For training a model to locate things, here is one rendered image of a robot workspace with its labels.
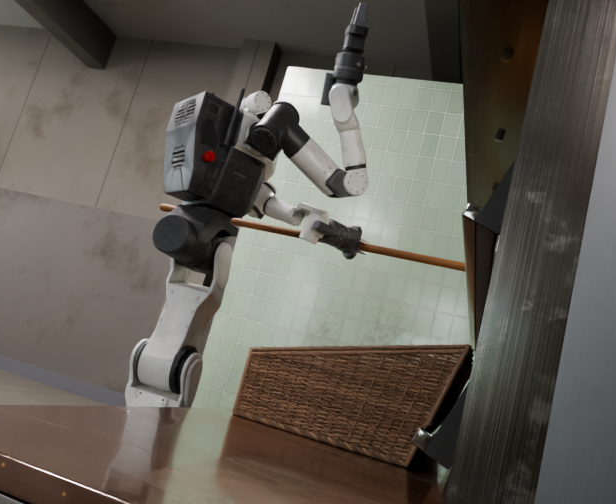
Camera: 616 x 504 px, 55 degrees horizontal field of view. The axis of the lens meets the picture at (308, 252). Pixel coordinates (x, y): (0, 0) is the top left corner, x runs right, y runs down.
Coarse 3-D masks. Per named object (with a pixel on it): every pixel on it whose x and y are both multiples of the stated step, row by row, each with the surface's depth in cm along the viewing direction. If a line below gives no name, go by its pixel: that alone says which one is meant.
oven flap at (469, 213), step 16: (480, 208) 68; (464, 224) 71; (464, 240) 78; (480, 240) 73; (464, 256) 87; (480, 256) 81; (480, 272) 90; (480, 288) 101; (480, 304) 116; (480, 320) 135
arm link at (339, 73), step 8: (336, 72) 174; (344, 72) 172; (352, 72) 172; (360, 72) 173; (328, 80) 177; (336, 80) 176; (344, 80) 174; (352, 80) 173; (360, 80) 174; (328, 88) 177; (352, 88) 173; (328, 96) 178; (352, 96) 174; (328, 104) 178
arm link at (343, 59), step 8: (352, 24) 168; (352, 32) 168; (360, 32) 168; (352, 40) 170; (360, 40) 170; (344, 48) 173; (352, 48) 171; (360, 48) 171; (344, 56) 171; (352, 56) 171; (360, 56) 171; (336, 64) 174; (344, 64) 172; (352, 64) 171; (360, 64) 172
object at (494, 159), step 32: (480, 0) 100; (512, 0) 96; (544, 0) 93; (480, 32) 108; (512, 32) 104; (480, 64) 118; (512, 64) 113; (480, 96) 130; (512, 96) 124; (480, 128) 144; (512, 128) 138; (480, 160) 163; (512, 160) 154; (480, 192) 186
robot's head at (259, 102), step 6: (252, 96) 187; (258, 96) 187; (264, 96) 188; (246, 102) 189; (252, 102) 187; (258, 102) 187; (264, 102) 188; (270, 102) 190; (240, 108) 194; (246, 108) 191; (252, 108) 188; (258, 108) 187; (264, 108) 188; (252, 114) 189
